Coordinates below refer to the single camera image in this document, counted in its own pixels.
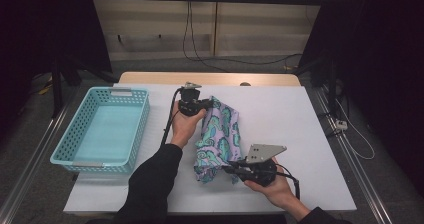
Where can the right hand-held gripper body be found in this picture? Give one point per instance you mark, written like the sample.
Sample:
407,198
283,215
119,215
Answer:
263,170

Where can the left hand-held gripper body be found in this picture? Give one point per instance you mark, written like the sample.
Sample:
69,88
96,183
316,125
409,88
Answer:
190,102

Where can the lilac seahorse print garment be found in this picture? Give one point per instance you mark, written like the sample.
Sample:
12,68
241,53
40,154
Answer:
218,140

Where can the turquoise perforated plastic basket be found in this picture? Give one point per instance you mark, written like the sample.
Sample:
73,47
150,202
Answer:
106,130

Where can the person's left hand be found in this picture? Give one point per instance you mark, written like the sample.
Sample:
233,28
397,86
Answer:
185,127

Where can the person's right hand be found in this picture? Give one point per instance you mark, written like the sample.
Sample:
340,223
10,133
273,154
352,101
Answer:
280,192

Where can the dark round table grommet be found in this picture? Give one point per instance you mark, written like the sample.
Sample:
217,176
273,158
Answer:
245,84

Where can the white power adapter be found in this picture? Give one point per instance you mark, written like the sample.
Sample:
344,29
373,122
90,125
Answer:
341,125

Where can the black metal stand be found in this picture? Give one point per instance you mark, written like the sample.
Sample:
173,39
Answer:
57,90
331,84

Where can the yellow floor strip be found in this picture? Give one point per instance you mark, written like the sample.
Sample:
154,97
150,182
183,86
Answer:
45,90

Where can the black curtain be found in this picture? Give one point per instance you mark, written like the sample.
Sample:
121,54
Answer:
383,50
40,34

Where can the aluminium floor rail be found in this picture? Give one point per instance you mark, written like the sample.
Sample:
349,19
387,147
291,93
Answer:
36,160
353,157

